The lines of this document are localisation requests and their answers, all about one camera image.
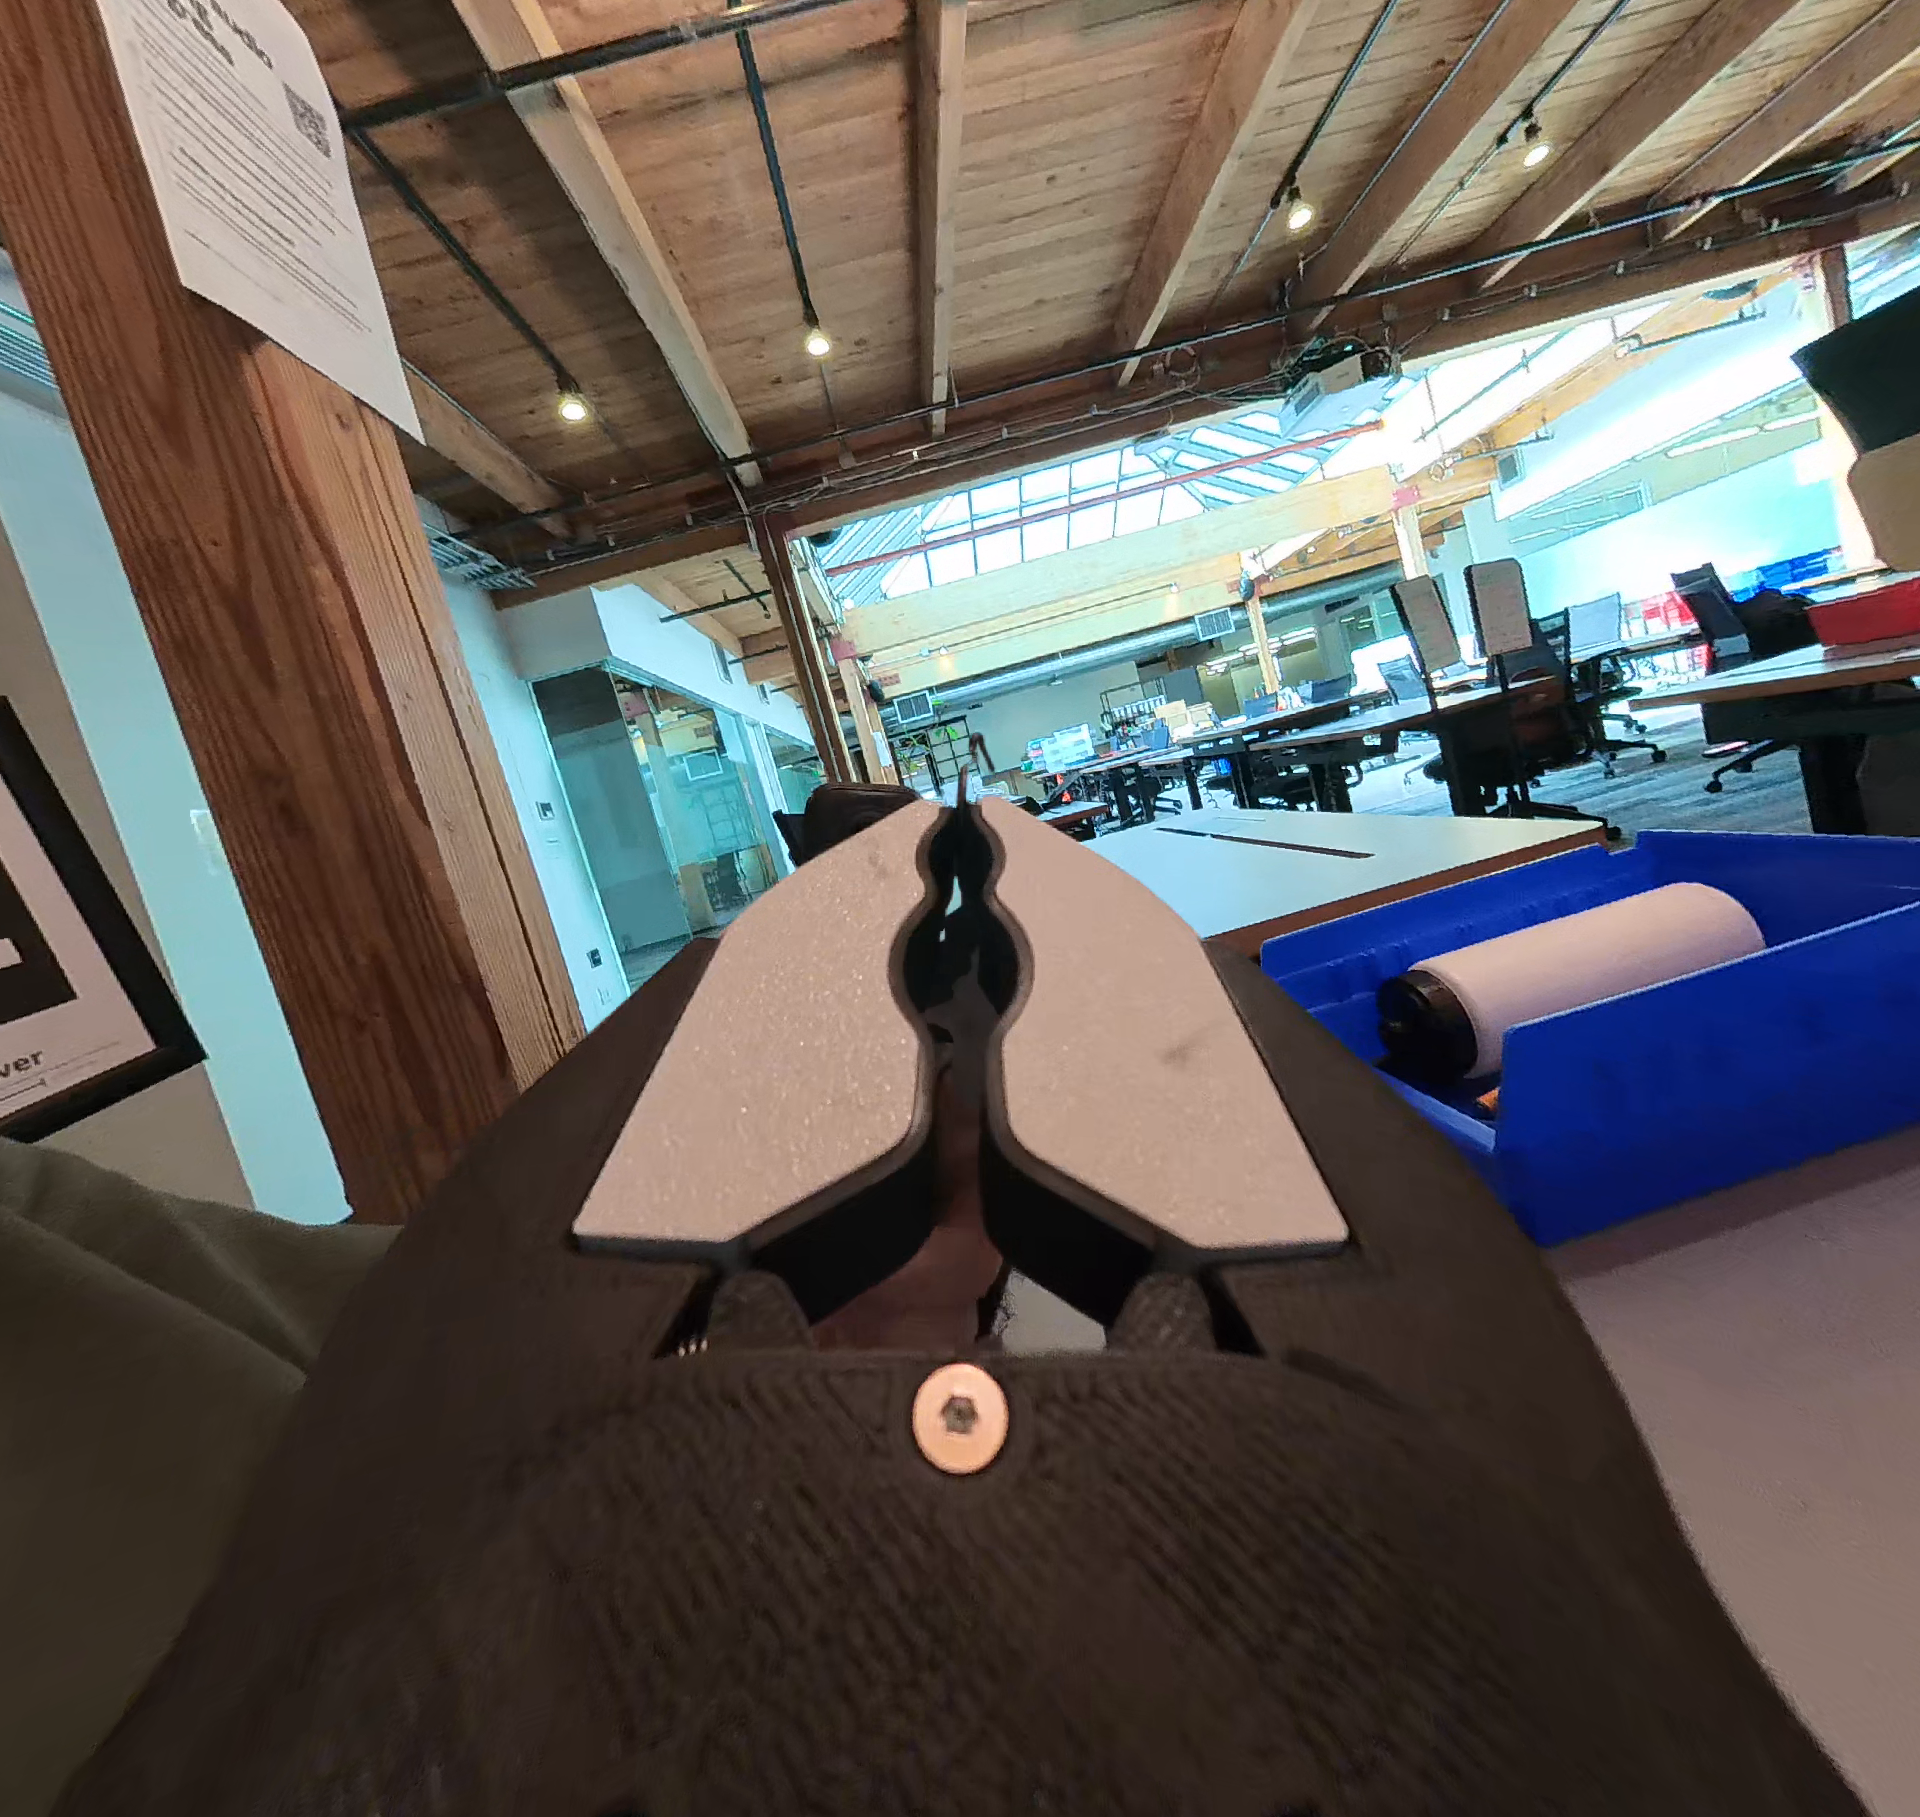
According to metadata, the white desk with wooden edge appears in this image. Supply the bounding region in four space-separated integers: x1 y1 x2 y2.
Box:
1080 808 1613 949

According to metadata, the wooden support post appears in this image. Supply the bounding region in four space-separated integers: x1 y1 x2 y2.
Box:
0 0 587 1227

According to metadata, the black box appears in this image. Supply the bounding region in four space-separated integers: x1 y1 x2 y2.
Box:
1787 290 1920 457

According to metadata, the blue plastic bin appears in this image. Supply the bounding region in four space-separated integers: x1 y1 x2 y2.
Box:
1259 831 1920 1248

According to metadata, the grey ceiling pipe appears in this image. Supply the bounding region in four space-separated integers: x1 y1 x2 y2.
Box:
341 0 1142 131

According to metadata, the white bottle with black cap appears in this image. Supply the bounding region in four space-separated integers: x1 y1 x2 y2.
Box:
1375 882 1769 1084

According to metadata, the black office chair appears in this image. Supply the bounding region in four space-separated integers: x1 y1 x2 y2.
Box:
1668 565 1817 797
772 782 919 875

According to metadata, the red plastic bin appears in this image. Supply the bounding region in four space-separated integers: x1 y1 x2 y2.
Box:
1800 579 1920 649

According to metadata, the office desk with black legs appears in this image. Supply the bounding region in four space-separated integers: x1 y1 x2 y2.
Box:
1243 684 1561 815

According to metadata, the cardboard box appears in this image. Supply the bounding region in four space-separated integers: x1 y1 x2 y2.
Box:
1843 436 1920 575

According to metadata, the ceiling projector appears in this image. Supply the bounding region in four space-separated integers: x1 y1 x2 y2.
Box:
1282 346 1403 430

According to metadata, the white paper notice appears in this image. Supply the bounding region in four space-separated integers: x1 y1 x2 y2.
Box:
66 0 425 442

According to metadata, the glass partition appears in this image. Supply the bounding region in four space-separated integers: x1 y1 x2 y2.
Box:
532 663 820 949

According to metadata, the office chair with pale back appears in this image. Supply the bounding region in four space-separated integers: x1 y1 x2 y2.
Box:
1462 556 1578 815
1386 575 1479 785

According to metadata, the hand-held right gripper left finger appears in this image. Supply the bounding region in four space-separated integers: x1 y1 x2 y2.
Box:
569 797 991 1326

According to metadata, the black framed poster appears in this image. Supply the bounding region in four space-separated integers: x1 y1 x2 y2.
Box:
0 699 210 1144

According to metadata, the long office desk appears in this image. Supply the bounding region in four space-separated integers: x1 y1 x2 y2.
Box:
1626 638 1920 837

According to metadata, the person's olive sweatshirt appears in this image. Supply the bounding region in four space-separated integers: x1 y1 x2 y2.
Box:
0 1135 399 1817

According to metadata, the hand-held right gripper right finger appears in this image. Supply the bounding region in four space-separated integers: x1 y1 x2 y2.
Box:
971 795 1355 1326

